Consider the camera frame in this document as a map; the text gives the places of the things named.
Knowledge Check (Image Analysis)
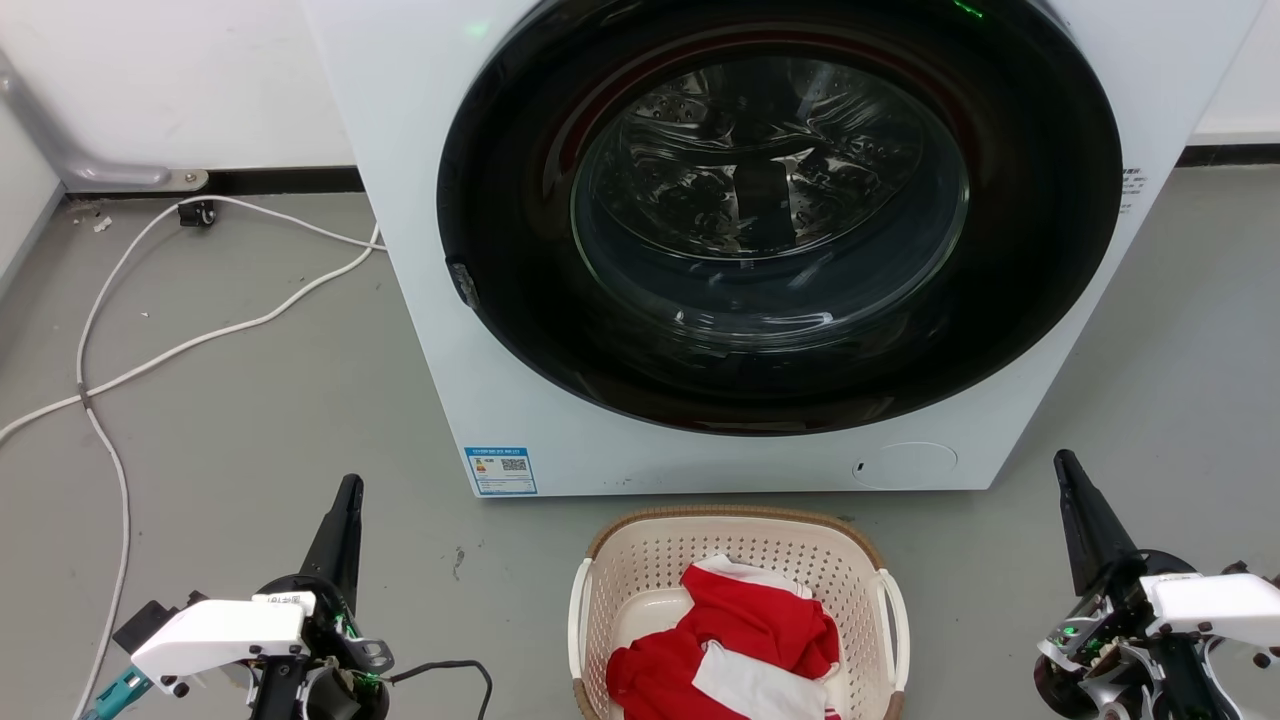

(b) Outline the white floor cable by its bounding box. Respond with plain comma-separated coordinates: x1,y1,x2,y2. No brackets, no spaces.
0,222,384,445
72,194,387,720

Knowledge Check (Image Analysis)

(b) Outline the white front-load washing machine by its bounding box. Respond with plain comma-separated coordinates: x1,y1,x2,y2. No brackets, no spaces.
303,0,1267,499

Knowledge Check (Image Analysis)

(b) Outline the black round washer door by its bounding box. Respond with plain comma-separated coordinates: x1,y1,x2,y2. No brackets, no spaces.
437,0,1124,437

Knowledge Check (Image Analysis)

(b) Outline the blue energy label sticker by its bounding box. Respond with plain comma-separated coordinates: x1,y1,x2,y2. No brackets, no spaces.
464,446,538,497

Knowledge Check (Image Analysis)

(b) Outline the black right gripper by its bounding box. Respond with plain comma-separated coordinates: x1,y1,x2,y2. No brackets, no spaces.
1034,449,1243,720

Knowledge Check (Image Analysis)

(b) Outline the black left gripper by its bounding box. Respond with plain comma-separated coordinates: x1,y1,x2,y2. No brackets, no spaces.
246,474,395,720

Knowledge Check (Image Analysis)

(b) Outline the red and white garment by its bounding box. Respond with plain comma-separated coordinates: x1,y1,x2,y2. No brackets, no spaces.
606,555,843,720

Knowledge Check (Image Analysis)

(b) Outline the white perforated laundry basket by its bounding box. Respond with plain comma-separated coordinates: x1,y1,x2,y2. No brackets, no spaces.
567,505,911,720

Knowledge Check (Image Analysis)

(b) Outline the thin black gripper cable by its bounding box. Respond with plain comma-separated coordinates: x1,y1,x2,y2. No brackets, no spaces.
384,659,494,720

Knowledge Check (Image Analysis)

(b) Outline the grey wall pipe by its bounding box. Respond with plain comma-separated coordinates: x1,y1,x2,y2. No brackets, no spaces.
0,50,210,193

